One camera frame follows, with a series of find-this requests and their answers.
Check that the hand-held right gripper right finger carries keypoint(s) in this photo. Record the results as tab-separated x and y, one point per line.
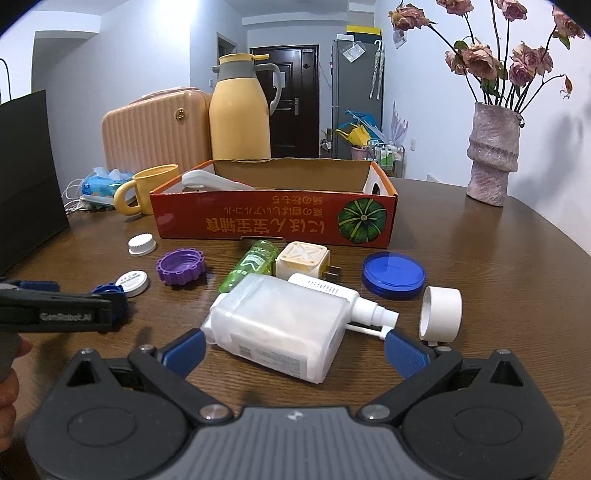
406	355

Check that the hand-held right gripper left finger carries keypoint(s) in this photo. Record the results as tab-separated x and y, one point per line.
184	351

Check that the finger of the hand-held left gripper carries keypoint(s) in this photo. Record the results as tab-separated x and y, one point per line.
41	286
115	314

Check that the blue ridged cap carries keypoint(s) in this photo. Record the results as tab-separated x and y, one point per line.
107	290

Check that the white ridged cap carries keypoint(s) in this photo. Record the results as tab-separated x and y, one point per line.
142	244

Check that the purple ridged cap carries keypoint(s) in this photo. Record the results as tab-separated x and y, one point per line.
180	267

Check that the blue round lid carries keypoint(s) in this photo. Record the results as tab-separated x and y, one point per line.
393	274

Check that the translucent white bottle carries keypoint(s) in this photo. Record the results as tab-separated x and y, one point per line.
277	318

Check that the white spray bottle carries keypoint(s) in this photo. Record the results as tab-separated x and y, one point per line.
323	288

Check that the white yellow charger plug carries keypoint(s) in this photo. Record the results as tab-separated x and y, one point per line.
300	261

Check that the orange cardboard box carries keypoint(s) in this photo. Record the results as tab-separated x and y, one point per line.
277	221

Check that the person's left hand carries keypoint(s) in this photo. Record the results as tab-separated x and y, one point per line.
8	415

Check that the white tape roll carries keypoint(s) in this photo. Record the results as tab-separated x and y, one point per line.
448	314

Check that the black paper bag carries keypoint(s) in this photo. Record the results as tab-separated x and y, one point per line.
27	184

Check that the green plastic bottle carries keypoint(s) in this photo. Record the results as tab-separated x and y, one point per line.
247	263

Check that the blue tissue pack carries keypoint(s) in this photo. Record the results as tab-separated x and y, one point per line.
99	187

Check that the yellow mug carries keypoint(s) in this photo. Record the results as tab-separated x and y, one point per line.
147	189

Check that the white brush with red bristles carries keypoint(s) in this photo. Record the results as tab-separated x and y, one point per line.
203	179

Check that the peach ribbed suitcase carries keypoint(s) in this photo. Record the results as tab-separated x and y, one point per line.
152	134

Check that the pink bucket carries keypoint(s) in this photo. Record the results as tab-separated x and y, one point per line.
358	153

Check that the pink textured vase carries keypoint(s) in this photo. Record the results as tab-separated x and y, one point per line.
491	157

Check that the yellow watering can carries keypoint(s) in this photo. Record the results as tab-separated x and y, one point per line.
355	135

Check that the yellow thermos jug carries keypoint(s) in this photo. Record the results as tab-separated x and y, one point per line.
238	120

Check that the blue plastic item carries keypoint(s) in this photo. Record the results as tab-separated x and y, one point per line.
362	116

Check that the grey refrigerator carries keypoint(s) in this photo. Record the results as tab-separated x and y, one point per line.
355	92

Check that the white folded umbrella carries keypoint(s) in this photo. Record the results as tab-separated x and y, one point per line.
376	69

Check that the dark brown door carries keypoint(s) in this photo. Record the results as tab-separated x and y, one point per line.
295	83

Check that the dried pink rose bouquet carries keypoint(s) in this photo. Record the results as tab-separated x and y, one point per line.
480	60

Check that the clear plastic bag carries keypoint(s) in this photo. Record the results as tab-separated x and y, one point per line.
352	53

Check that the yellow black box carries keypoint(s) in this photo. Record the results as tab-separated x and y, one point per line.
364	31

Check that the purple wall decoration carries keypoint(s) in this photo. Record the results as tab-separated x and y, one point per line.
399	124

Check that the wall poster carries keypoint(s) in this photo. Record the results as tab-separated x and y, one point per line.
400	39

